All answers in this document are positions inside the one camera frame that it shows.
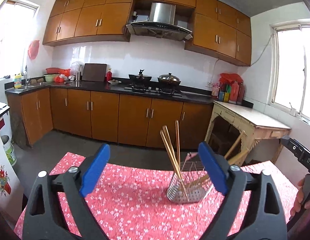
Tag red bottle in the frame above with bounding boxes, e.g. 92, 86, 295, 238
106, 68, 113, 82

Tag yellow dish soap bottle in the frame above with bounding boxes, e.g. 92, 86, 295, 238
14, 73, 22, 89

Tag cream wooden side table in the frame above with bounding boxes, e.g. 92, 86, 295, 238
205, 101, 291, 166

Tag bottles and red bag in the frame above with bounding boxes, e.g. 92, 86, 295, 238
212, 73, 245, 105

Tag brown cutting board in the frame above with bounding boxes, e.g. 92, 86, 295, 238
82, 63, 107, 82

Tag lidded steel pot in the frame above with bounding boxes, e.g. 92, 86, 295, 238
158, 73, 181, 87

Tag upper wooden cabinets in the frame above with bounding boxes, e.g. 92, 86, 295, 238
43, 0, 251, 67

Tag red hanging bag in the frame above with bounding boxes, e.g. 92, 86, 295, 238
28, 40, 40, 60

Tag wooden cabinets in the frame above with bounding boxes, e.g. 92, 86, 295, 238
6, 86, 213, 150
43, 0, 251, 67

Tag window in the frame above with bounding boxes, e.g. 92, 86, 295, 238
0, 0, 39, 79
271, 23, 310, 122

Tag white paint bucket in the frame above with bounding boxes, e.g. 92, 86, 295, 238
1, 135, 17, 166

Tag bamboo chopstick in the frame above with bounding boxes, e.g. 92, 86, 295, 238
160, 125, 182, 181
186, 148, 249, 188
175, 120, 180, 168
160, 126, 189, 204

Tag left window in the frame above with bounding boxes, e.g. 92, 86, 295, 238
0, 0, 39, 79

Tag red floral tablecloth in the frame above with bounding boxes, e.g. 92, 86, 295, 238
13, 151, 299, 240

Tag steel range hood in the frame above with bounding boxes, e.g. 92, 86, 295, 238
126, 0, 194, 41

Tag right window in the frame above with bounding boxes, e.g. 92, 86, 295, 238
271, 23, 310, 122

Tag wire utensil holder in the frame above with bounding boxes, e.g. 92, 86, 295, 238
166, 152, 213, 204

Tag person right hand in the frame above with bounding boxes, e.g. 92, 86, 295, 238
290, 178, 310, 217

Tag gas stove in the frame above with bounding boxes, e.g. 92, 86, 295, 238
124, 86, 182, 97

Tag black wok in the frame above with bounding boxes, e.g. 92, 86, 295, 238
128, 69, 152, 87

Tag lower wooden cabinets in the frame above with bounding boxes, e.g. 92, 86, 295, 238
6, 86, 213, 150

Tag bowls and red bags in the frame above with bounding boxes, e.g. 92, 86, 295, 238
44, 68, 71, 83

